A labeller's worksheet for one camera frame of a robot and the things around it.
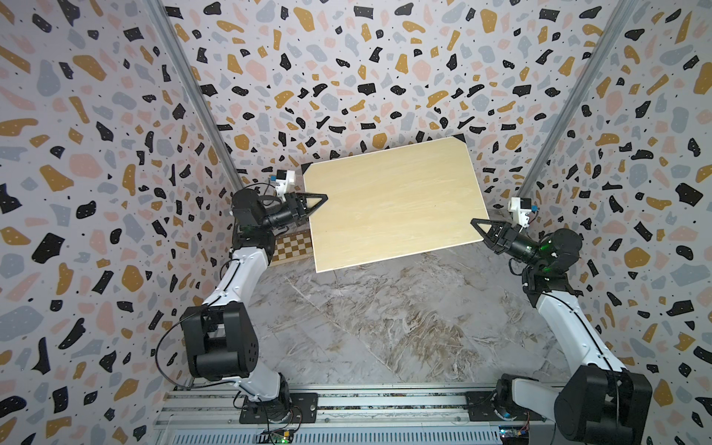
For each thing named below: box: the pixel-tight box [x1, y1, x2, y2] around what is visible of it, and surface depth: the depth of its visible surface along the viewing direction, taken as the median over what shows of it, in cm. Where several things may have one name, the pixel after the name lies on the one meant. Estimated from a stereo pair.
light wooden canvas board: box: [304, 137, 491, 272], surface depth 72 cm
